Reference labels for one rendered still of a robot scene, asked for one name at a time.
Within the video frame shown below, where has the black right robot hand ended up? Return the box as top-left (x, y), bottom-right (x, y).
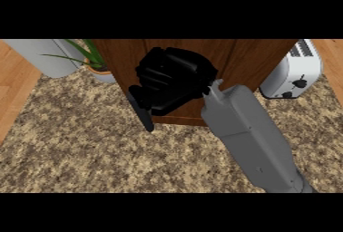
top-left (127, 46), bottom-right (220, 117)

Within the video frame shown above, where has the brown wooden cabinet door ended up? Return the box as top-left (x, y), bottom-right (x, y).
top-left (92, 39), bottom-right (300, 133)

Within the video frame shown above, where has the pale plant pot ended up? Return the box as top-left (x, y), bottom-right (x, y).
top-left (83, 59), bottom-right (120, 85)

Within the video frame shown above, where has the green leafy plant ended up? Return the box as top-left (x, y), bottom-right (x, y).
top-left (40, 39), bottom-right (108, 69)

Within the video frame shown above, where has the white toaster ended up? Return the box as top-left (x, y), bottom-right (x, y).
top-left (259, 39), bottom-right (324, 100)

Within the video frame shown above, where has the pale grey cylindrical appliance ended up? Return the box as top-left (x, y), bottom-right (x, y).
top-left (2, 39), bottom-right (87, 79)

